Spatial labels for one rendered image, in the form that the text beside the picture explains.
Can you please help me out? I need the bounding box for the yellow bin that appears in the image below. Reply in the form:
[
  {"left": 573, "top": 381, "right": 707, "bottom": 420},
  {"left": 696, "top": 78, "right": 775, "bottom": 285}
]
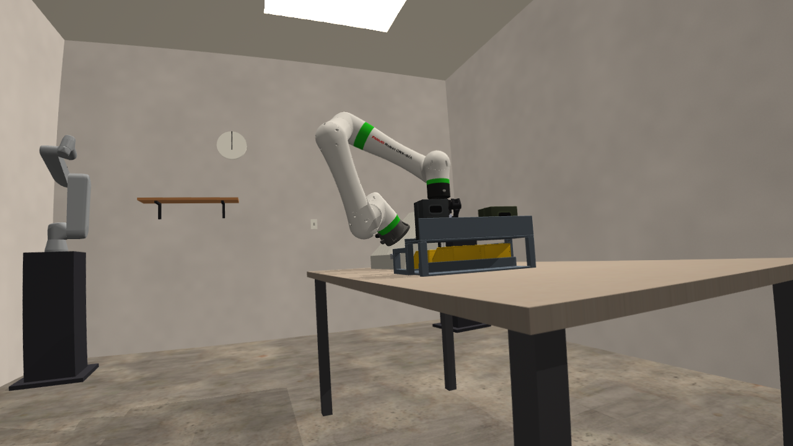
[
  {"left": 414, "top": 250, "right": 436, "bottom": 269},
  {"left": 432, "top": 245, "right": 481, "bottom": 262},
  {"left": 481, "top": 243, "right": 511, "bottom": 259}
]

